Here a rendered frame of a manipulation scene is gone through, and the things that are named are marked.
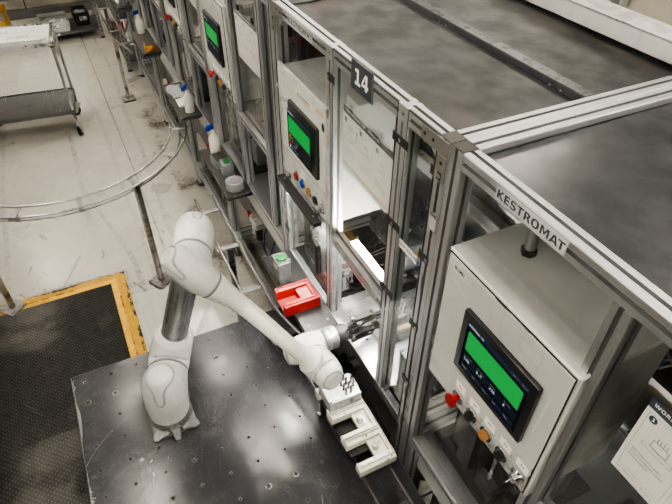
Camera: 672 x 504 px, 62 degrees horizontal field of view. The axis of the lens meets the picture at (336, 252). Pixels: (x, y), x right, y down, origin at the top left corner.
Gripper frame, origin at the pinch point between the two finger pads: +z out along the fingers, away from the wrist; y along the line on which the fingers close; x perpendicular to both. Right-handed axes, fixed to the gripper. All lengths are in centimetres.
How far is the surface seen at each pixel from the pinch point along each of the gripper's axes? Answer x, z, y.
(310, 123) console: 32, -14, 73
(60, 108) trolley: 402, -99, -74
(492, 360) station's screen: -71, -16, 65
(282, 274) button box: 43, -25, -3
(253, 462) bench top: -17, -63, -32
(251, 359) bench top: 28, -48, -32
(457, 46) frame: 9, 25, 100
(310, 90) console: 35, -12, 83
